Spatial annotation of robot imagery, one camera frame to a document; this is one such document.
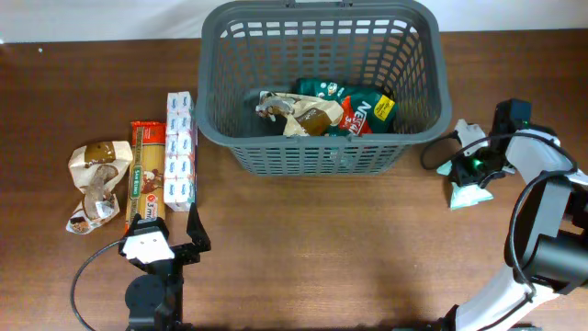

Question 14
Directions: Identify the grey plastic shopping basket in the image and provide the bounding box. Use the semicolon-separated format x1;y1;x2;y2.
196;0;452;176

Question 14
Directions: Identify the green Nescafe coffee bag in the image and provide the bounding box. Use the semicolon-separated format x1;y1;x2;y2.
294;78;398;136

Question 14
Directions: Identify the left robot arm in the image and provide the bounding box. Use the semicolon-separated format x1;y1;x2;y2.
119;204;211;331

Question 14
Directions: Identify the white tissue multipack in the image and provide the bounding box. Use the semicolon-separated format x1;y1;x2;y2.
164;91;198;211

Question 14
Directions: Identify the orange spaghetti packet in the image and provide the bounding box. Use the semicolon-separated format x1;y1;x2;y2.
125;121;166;230

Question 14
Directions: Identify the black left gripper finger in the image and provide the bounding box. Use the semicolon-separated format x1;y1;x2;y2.
130;215;167;235
187;202;211;252

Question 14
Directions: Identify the light teal wipes packet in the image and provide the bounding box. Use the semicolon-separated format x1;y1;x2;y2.
436;161;493;211

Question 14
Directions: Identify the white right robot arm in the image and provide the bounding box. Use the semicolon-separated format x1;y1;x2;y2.
436;98;587;330

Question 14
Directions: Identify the beige brown snack bag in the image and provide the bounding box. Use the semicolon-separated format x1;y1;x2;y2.
255;91;344;137

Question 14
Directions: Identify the brown white snack bag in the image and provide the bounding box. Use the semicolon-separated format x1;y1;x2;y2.
65;141;133;234

